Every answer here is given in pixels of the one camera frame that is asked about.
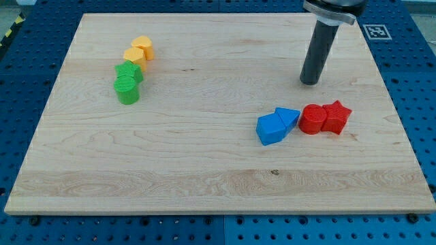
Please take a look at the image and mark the red star block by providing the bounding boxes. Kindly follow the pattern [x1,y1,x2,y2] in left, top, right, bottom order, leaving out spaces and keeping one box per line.
[321,100,352,135]

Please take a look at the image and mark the yellow black hazard tape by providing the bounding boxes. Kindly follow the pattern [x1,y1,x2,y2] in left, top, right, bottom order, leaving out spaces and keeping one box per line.
[1,12,26,49]

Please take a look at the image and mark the blue cube block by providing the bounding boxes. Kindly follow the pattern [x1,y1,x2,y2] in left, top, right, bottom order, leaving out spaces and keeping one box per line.
[256,113,286,146]

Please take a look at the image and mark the yellow hexagon block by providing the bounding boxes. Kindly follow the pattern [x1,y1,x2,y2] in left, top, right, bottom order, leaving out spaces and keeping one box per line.
[123,47,147,71]

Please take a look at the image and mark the white fiducial marker tag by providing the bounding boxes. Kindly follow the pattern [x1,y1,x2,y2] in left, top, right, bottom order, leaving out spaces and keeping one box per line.
[363,24,392,40]

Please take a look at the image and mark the yellow heart block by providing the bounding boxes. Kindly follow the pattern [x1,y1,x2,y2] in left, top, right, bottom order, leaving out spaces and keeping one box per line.
[131,35,155,61]

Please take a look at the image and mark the robot arm flange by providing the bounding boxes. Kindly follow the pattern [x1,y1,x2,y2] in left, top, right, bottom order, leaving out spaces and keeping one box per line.
[302,0,368,26]

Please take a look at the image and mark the blue triangle block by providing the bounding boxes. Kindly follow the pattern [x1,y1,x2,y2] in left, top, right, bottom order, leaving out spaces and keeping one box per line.
[275,108,300,137]

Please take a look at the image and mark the wooden board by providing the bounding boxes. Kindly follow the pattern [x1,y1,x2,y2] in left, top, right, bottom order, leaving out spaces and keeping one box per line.
[5,13,435,216]

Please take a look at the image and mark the red cylinder block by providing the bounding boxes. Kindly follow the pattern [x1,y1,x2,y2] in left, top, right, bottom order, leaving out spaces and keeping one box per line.
[298,104,327,135]

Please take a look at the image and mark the green cylinder block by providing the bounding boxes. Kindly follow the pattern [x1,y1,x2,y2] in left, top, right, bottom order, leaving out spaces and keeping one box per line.
[113,76,140,105]

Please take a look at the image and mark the green star block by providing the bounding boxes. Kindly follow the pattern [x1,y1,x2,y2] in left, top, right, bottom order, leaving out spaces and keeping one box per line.
[114,61,144,83]

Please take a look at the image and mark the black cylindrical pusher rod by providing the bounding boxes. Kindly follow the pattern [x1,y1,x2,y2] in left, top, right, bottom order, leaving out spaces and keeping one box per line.
[300,20,339,86]

